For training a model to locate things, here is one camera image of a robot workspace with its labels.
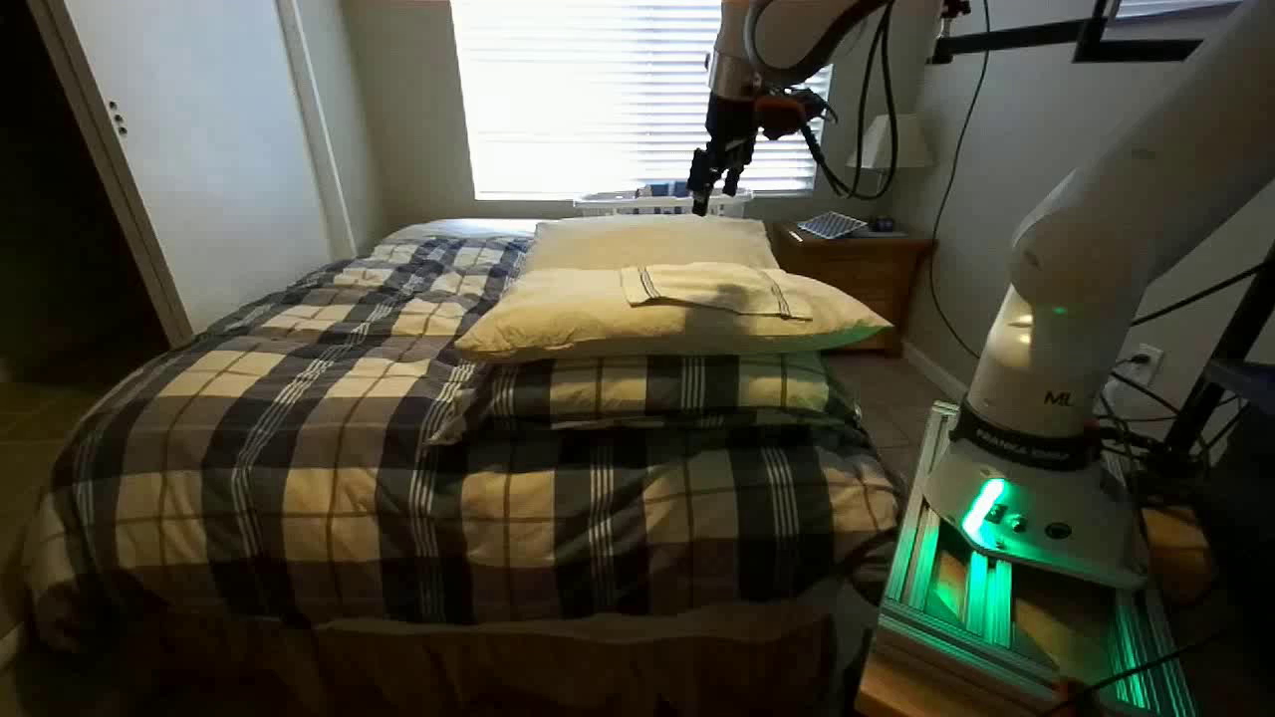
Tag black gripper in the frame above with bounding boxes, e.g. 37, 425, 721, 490
686, 89, 767, 220

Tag white striped tea towel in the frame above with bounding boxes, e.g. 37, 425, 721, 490
617, 260, 818, 325

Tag white windowsill unit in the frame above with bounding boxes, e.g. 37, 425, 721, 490
569, 178, 754, 221

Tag book on nightstand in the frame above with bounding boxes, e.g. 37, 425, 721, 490
788, 205, 872, 245

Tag flat cream pillow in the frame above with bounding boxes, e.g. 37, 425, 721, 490
523, 215, 788, 282

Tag white window blinds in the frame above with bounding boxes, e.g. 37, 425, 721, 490
444, 0, 834, 205

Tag wooden nightstand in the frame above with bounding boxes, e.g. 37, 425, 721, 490
765, 215, 940, 357

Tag white shade table lamp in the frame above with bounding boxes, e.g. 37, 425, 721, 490
850, 111, 935, 229

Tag large cream pillow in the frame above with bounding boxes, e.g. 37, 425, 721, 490
451, 263, 895, 366

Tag plaid pillow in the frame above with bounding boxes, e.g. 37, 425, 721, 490
471, 349, 868, 435

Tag white door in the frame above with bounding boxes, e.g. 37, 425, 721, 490
27, 0, 333, 349

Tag brown bed skirt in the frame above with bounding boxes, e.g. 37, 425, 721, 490
22, 583, 868, 717

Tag plaid comforter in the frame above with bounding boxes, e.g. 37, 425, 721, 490
13, 215, 907, 652

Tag black stand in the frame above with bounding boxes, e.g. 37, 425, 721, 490
1163, 252, 1275, 535

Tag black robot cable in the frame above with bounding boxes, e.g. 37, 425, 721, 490
739, 0, 907, 205

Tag thin black wall cable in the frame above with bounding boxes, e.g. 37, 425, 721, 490
920, 0, 997, 366

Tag black overhead mount bar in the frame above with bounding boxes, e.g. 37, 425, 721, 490
927, 0, 1205, 66

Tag white wall outlet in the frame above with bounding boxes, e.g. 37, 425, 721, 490
1124, 337, 1172, 389

